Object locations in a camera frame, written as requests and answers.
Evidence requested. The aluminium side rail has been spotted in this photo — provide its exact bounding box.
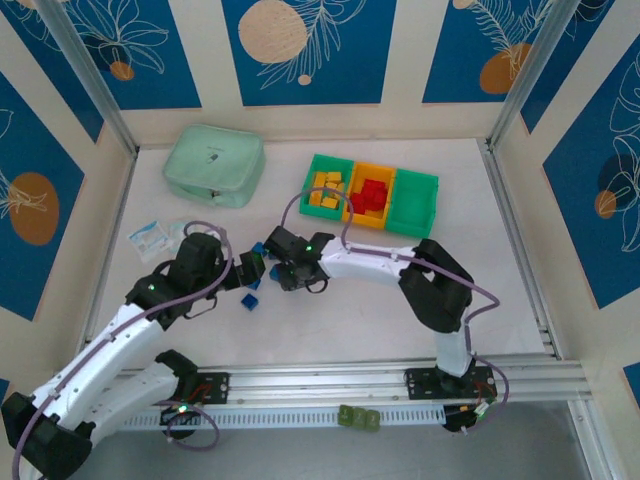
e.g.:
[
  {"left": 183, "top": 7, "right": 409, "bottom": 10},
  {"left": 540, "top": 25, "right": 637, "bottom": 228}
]
[{"left": 482, "top": 142, "right": 566, "bottom": 362}]

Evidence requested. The clear plastic packet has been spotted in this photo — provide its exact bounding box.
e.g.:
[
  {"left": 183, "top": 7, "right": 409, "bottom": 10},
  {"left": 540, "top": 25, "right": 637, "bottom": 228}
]
[{"left": 167, "top": 218, "right": 194, "bottom": 241}]

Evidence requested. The white slotted cable duct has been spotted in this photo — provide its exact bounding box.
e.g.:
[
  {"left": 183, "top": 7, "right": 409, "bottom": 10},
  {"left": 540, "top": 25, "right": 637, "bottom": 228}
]
[{"left": 122, "top": 403, "right": 447, "bottom": 432}]

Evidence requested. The white and blue packet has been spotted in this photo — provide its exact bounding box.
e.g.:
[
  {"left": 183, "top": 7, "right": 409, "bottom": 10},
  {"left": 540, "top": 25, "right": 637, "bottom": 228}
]
[{"left": 126, "top": 219, "right": 175, "bottom": 265}]

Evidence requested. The black base connector box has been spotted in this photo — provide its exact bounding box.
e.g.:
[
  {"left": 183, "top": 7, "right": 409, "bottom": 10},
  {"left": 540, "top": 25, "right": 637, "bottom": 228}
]
[
  {"left": 442, "top": 403, "right": 490, "bottom": 437},
  {"left": 158, "top": 403, "right": 201, "bottom": 442}
]

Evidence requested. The mint green zip pouch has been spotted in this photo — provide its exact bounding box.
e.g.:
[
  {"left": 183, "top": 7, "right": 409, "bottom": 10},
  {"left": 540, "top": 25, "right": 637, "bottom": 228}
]
[{"left": 160, "top": 123, "right": 267, "bottom": 210}]

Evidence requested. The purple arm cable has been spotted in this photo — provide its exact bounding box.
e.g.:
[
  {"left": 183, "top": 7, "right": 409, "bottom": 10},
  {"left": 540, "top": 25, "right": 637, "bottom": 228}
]
[
  {"left": 281, "top": 189, "right": 512, "bottom": 437},
  {"left": 10, "top": 221, "right": 235, "bottom": 476}
]

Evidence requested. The aluminium frame post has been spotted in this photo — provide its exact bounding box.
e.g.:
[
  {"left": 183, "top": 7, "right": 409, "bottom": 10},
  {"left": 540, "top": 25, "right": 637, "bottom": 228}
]
[
  {"left": 487, "top": 0, "right": 584, "bottom": 151},
  {"left": 35, "top": 0, "right": 140, "bottom": 157}
]

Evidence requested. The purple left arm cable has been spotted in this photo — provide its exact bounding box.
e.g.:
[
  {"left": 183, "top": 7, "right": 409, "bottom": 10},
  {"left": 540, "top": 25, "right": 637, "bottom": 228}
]
[{"left": 10, "top": 221, "right": 235, "bottom": 476}]

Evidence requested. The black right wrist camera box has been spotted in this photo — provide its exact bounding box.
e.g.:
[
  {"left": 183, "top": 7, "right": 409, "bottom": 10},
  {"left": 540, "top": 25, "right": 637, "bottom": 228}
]
[{"left": 263, "top": 226, "right": 304, "bottom": 262}]

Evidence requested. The orange plastic bin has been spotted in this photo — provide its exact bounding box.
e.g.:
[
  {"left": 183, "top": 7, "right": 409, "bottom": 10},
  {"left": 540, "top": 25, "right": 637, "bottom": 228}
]
[{"left": 341, "top": 159, "right": 399, "bottom": 231}]

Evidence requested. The long aluminium base rail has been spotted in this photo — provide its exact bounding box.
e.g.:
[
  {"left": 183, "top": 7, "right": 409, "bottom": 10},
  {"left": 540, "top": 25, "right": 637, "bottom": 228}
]
[{"left": 117, "top": 355, "right": 587, "bottom": 404}]

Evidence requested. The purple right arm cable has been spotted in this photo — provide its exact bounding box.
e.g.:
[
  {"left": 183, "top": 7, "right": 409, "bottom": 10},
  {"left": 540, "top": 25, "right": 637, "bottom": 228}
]
[{"left": 281, "top": 189, "right": 512, "bottom": 437}]

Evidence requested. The green plastic bin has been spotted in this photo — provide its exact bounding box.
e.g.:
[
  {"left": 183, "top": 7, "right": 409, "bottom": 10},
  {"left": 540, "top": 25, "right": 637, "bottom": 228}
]
[
  {"left": 298, "top": 153, "right": 357, "bottom": 223},
  {"left": 384, "top": 168, "right": 441, "bottom": 240}
]

